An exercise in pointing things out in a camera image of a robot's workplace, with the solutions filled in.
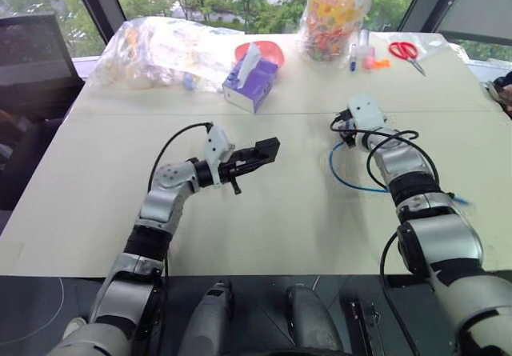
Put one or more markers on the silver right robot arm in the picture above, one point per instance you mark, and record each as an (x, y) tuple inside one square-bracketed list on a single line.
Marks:
[(404, 164)]

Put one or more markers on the clear plastic bag with items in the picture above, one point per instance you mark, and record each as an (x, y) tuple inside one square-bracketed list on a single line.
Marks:
[(160, 52)]

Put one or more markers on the dark rounded grey shape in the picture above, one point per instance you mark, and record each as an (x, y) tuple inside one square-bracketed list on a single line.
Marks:
[(312, 320)]

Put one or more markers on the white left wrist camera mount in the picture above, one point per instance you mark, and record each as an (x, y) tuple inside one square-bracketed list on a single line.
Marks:
[(216, 146)]

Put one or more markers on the small blue toy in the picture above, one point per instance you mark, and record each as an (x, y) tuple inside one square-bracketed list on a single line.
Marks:
[(189, 82)]

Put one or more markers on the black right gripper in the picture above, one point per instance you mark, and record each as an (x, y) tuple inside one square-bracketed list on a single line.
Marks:
[(347, 121)]

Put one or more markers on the blue marker pen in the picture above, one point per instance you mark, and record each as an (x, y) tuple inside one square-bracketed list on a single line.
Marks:
[(353, 62)]

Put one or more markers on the purple tissue box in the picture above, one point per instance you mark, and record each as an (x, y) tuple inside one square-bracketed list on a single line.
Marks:
[(252, 88)]

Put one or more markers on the red plastic bowl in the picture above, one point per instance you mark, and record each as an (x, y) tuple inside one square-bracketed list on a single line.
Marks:
[(269, 50)]

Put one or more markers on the clear plastic sheet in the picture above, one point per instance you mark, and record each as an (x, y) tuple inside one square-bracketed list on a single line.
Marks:
[(440, 48)]

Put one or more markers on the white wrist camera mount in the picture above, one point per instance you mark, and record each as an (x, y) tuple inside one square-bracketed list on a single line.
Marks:
[(365, 112), (216, 146)]

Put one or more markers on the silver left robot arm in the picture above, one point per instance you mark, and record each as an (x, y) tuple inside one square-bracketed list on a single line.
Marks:
[(160, 208)]

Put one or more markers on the dark headset object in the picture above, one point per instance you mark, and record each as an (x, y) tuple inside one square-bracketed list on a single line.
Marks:
[(503, 92)]

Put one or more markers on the small orange toy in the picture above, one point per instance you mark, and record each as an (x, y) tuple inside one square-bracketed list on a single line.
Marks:
[(382, 64)]

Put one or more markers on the dark computer monitor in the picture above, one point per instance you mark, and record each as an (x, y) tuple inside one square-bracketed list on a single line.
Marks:
[(36, 48)]

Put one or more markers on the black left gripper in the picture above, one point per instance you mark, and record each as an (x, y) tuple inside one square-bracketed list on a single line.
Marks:
[(229, 169)]

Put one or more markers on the small pink bottle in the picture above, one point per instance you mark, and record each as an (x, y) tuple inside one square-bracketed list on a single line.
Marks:
[(369, 60)]

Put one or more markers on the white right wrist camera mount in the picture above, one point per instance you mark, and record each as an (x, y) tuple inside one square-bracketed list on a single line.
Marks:
[(365, 112)]

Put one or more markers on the black metal bar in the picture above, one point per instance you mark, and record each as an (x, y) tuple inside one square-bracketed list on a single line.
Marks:
[(362, 326)]

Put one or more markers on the clear jar with orange lid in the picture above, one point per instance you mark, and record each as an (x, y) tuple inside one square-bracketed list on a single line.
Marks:
[(332, 24)]

